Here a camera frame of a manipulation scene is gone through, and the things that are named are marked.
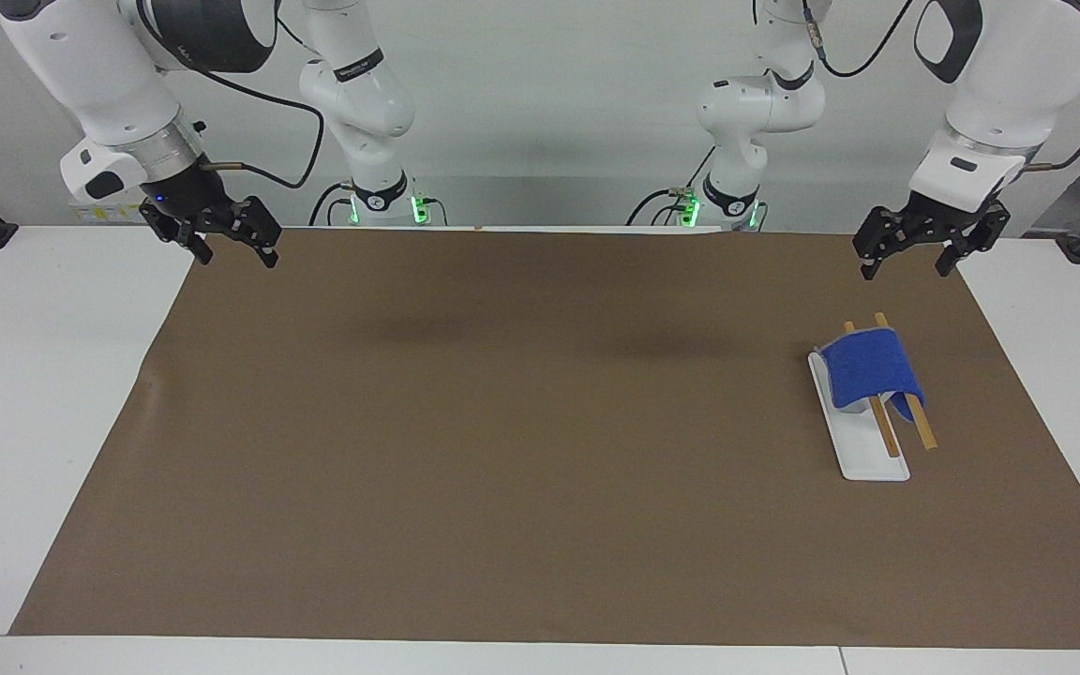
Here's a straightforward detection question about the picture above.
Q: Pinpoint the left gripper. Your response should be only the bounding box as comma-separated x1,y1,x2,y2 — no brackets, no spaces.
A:
853,191,1013,281

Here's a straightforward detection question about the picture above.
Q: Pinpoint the blue towel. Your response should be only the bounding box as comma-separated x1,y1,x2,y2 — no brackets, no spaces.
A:
818,328,926,423

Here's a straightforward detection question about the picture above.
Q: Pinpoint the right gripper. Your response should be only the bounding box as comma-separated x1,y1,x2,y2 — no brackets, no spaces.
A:
139,157,282,271

